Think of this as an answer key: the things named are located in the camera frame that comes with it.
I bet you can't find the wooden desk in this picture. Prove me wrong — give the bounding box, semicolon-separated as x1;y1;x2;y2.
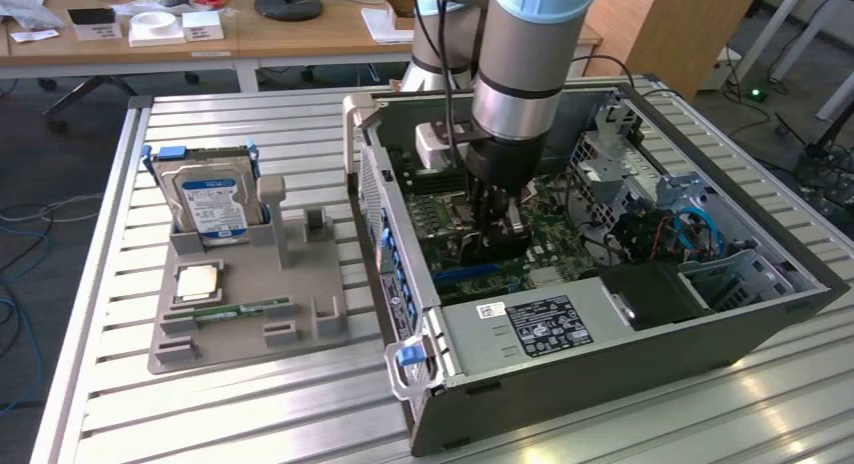
236;0;602;93
0;0;241;93

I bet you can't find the blue expansion slot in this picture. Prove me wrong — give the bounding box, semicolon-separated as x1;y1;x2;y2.
431;265;499;284

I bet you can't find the open dark grey PC case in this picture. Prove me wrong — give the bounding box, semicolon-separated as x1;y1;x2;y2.
341;81;854;458

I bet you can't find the wooden cabinet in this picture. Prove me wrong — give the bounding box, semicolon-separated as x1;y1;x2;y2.
579;0;766;100

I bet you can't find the white box with black top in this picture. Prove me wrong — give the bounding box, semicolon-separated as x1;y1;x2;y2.
65;7;123;41

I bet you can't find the white paper stack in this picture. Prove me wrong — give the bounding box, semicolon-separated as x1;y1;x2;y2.
360;6;416;45

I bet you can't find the CPU socket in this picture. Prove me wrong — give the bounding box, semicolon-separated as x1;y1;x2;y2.
447;191;479;220

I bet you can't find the green RAM stick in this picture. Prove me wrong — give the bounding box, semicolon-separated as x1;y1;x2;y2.
164;297;293;319

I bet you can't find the white cube box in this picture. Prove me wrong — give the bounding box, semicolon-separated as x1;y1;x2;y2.
180;11;225;43

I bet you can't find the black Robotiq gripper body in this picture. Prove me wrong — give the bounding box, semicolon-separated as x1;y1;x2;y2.
463;136;546;193

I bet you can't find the flat white box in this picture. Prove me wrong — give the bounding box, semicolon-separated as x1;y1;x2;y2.
127;23;187;48

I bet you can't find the black graphics card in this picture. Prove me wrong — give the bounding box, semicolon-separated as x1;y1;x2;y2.
452;231;534;270

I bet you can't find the hard disk in blue caddy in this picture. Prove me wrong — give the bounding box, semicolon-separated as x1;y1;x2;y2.
143;141;261;245

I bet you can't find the green motherboard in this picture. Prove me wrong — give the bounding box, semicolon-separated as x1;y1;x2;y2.
399;148;602;305

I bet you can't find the grey parts rack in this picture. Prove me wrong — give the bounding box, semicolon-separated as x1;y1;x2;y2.
145;175;352;375

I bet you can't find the grey power supply unit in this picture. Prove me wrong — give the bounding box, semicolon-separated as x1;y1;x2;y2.
436;276;632;378

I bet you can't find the blue floor cable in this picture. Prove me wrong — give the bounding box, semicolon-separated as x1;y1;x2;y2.
0;223;52;415

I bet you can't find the metal disk bay cage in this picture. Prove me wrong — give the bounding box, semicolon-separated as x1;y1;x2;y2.
566;128;668;225

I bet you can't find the silver CPU chip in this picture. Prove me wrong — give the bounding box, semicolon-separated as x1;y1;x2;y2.
173;263;223;301

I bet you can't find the black round lamp base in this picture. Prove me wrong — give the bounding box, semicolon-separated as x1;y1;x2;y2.
252;0;325;21

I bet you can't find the clear plastic bag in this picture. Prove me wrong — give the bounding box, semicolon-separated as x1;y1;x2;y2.
0;0;65;30

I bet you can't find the black chair base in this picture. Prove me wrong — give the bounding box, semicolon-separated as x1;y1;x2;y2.
43;73;201;130

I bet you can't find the black cable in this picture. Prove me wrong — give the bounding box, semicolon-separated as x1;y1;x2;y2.
566;55;668;95

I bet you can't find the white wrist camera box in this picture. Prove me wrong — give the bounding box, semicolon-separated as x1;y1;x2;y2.
412;122;468;173

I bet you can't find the white floor cable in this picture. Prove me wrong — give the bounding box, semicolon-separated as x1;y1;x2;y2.
0;193;101;223

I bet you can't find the blue wire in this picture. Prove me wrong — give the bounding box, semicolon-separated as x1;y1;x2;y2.
670;208;726;258

